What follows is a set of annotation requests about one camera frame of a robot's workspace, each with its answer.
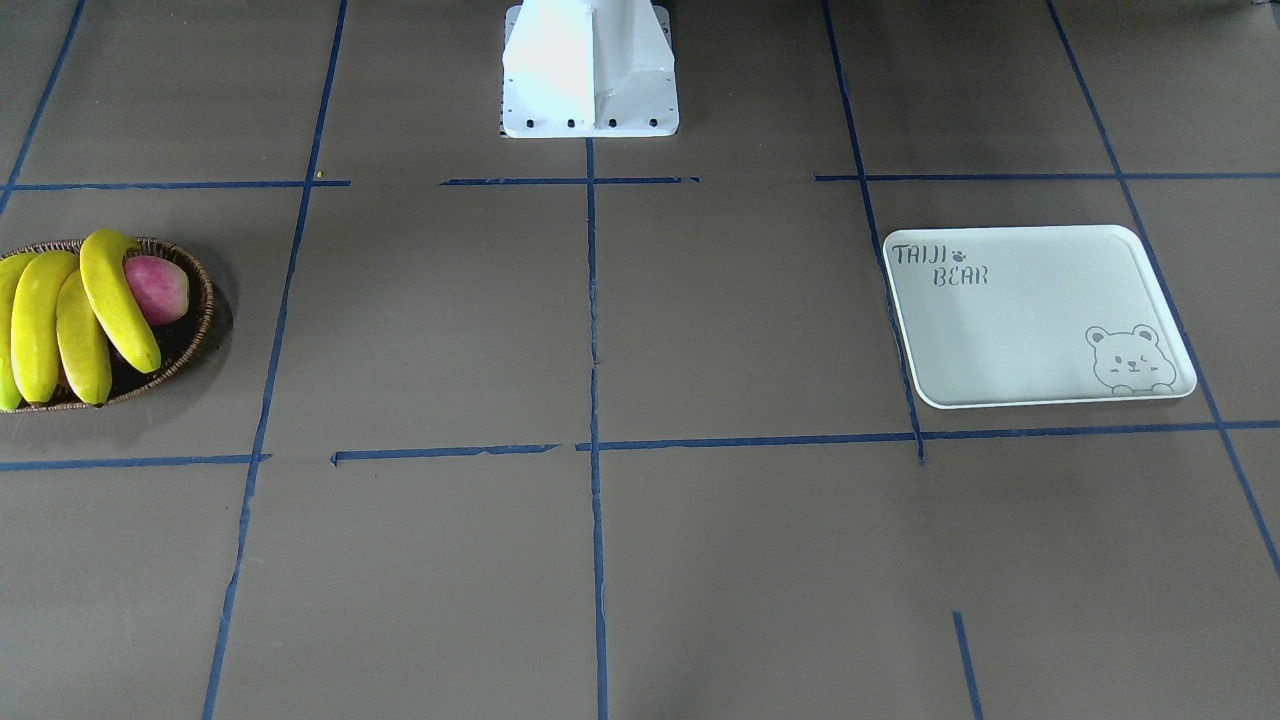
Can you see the white bear tray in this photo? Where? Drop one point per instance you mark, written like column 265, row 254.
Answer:
column 1024, row 316

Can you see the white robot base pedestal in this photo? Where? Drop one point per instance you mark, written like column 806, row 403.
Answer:
column 588, row 69

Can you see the yellow-green banana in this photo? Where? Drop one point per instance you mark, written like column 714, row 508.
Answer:
column 12, row 269

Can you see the yellow banana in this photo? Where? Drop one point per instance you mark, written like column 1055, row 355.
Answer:
column 101, row 264
column 82, row 345
column 33, row 338

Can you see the pink red apple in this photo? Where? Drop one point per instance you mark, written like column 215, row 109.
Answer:
column 159, row 287

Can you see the brown wicker basket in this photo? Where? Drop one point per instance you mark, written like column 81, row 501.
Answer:
column 182, row 343

